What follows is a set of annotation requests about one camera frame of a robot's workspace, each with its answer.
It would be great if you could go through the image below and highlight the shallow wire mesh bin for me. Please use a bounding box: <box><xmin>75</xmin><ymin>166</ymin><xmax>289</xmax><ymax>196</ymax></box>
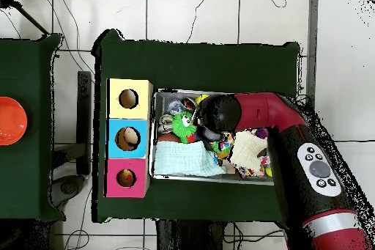
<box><xmin>151</xmin><ymin>88</ymin><xmax>296</xmax><ymax>186</ymax></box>

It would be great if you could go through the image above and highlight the dark green table cloth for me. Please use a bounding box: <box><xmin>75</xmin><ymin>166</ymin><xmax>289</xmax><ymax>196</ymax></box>
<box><xmin>92</xmin><ymin>29</ymin><xmax>302</xmax><ymax>224</ymax></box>
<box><xmin>0</xmin><ymin>32</ymin><xmax>62</xmax><ymax>221</ymax></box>

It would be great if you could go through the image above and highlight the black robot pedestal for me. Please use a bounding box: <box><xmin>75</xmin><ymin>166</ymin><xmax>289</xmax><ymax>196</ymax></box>
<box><xmin>155</xmin><ymin>220</ymin><xmax>235</xmax><ymax>250</ymax></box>

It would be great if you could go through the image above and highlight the mint green waffle cloth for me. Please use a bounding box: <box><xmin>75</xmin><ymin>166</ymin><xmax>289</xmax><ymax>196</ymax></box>
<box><xmin>153</xmin><ymin>140</ymin><xmax>226</xmax><ymax>178</ymax></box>

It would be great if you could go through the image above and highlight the green spiky ball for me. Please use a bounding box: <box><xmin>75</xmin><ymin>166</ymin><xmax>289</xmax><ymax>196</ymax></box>
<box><xmin>171</xmin><ymin>111</ymin><xmax>199</xmax><ymax>144</ymax></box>

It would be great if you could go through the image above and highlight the orange plate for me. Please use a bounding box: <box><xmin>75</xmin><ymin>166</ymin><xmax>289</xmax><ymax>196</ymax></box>
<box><xmin>0</xmin><ymin>96</ymin><xmax>29</xmax><ymax>147</ymax></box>

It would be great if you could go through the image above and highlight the wooden box with three holes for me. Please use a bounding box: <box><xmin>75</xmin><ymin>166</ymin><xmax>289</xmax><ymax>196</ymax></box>
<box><xmin>105</xmin><ymin>78</ymin><xmax>155</xmax><ymax>199</ymax></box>

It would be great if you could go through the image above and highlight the cream yellow waffle cloth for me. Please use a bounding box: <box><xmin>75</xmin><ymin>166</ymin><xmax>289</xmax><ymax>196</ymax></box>
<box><xmin>228</xmin><ymin>129</ymin><xmax>270</xmax><ymax>174</ymax></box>

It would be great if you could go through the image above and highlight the yellow plush duck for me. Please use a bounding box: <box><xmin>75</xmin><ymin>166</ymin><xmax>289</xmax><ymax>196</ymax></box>
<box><xmin>119</xmin><ymin>170</ymin><xmax>135</xmax><ymax>187</ymax></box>

